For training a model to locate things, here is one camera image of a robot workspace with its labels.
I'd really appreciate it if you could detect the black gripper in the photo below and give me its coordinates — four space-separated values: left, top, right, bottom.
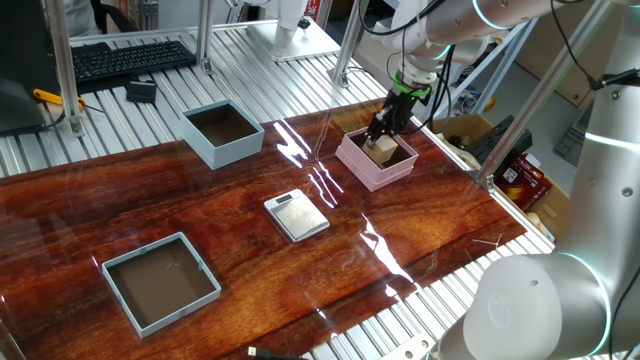
365 88 430 150

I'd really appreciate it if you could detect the light wooden cube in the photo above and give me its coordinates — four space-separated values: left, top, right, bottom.
362 134 400 165

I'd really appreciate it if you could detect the pink cardboard box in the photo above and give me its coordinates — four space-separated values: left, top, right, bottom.
334 125 420 193

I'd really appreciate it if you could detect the open brown cardboard box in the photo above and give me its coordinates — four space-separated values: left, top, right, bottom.
424 113 496 169

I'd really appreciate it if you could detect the deep light blue box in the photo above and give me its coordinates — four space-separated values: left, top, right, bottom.
178 98 266 171

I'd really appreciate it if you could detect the small black box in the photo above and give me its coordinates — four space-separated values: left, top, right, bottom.
125 79 158 105

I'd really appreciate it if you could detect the shallow light blue box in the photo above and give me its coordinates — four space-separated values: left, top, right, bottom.
100 231 223 340

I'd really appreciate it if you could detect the black plastic case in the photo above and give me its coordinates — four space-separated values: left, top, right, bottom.
469 114 534 166

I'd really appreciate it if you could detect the silver digital scale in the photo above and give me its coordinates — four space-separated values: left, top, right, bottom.
263 188 331 244

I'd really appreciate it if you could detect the white metal shelf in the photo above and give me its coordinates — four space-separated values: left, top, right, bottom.
439 17 541 119

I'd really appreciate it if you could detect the white stand on board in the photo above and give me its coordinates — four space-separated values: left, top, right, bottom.
272 0 311 51

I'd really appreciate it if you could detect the red printed carton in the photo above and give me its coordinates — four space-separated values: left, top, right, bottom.
494 153 554 212

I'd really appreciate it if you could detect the large brown carton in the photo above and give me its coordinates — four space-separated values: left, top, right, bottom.
514 0 606 109

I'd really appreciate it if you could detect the glossy wood-grain mat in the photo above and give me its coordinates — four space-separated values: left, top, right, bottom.
0 97 529 360

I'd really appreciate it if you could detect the black keyboard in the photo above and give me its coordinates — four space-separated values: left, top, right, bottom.
69 39 197 85

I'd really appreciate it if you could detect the black swivel chair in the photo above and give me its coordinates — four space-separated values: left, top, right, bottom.
92 0 139 34

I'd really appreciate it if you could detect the person in grey shirt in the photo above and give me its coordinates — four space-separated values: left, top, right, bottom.
62 0 101 39

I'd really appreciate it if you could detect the black monitor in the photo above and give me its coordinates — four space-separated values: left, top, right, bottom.
0 0 64 136

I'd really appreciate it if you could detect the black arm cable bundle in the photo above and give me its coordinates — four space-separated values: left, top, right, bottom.
357 0 457 136

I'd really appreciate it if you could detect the aluminium frame post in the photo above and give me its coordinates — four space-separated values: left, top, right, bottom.
43 0 86 137
195 0 216 75
472 0 616 194
327 0 366 89

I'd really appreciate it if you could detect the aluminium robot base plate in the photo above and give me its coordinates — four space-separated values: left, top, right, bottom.
389 332 437 360

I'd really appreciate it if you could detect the yellow handled tool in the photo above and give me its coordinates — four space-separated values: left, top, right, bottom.
32 88 87 112

